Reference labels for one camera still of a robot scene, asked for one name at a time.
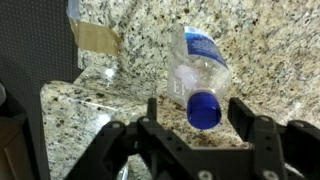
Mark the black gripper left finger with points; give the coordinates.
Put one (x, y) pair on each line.
(166, 156)

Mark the blue-label water bottle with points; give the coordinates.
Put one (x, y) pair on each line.
(198, 76)

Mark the brown tape strip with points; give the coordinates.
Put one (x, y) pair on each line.
(91, 37)

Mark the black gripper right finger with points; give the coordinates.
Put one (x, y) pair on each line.
(297, 143)

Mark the clear plastic bin bag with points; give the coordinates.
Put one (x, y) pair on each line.
(72, 9)

